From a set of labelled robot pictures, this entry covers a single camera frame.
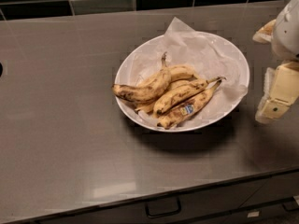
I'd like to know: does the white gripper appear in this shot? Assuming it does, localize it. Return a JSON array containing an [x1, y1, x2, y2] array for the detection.
[[252, 0, 299, 124]]

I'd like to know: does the white bowl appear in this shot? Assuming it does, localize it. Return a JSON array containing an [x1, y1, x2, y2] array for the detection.
[[114, 31, 250, 133]]

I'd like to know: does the back banana under pile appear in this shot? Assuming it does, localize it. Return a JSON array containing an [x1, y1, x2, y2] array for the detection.
[[135, 64, 200, 113]]

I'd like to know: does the front banana with sticker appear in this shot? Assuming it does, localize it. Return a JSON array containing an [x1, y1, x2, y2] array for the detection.
[[157, 80, 221, 130]]

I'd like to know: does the middle spotted banana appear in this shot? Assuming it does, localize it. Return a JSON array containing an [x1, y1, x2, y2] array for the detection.
[[153, 77, 224, 117]]

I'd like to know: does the spotted banana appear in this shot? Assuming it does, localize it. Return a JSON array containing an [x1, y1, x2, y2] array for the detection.
[[112, 53, 171, 103], [153, 77, 224, 117]]

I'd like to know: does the spotted banana on left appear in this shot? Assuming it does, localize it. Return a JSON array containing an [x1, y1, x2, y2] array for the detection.
[[112, 53, 171, 103]]

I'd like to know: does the white paper liner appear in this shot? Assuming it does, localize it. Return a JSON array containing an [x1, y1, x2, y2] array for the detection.
[[124, 16, 249, 130]]

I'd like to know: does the dark drawer front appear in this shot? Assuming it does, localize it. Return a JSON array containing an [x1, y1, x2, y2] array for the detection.
[[39, 170, 299, 224]]

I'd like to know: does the black drawer handle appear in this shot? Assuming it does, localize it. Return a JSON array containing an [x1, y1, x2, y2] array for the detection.
[[145, 197, 181, 218]]

